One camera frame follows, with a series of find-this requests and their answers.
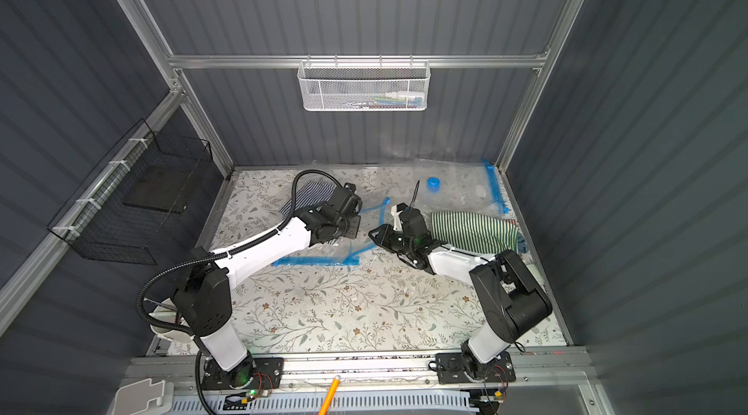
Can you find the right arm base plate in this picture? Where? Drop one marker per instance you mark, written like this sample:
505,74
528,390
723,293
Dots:
460,368

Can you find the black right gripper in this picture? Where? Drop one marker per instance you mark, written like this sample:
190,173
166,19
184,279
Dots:
392,237

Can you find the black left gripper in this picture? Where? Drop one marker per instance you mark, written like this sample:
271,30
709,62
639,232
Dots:
348,219

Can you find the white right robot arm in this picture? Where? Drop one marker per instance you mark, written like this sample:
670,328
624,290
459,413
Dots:
510,297

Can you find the orange pencil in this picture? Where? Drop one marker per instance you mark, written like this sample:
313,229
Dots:
329,397

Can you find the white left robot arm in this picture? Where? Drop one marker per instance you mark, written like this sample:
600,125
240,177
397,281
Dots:
204,301

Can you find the green white striped garment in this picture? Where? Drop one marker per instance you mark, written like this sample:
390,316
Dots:
475,232

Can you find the black wire wall basket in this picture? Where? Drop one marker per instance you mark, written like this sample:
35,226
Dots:
140,211

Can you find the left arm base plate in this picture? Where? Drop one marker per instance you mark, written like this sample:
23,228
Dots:
254,374

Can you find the white vented cable duct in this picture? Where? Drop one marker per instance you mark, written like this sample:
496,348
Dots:
349,402

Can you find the white plastic bracket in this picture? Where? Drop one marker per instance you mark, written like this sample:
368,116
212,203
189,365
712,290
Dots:
144,397

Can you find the white wire wall basket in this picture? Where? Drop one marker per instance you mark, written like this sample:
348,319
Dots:
364,89

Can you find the clear vacuum bag blue zipper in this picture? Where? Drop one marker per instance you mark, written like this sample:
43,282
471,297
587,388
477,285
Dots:
342,251

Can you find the aluminium corner frame post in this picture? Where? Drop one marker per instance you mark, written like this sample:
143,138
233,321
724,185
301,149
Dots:
560,34

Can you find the blue round valve cap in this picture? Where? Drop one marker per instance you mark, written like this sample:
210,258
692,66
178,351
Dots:
433,184

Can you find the blue white striped garment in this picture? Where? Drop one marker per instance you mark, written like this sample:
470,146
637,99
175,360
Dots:
311,194

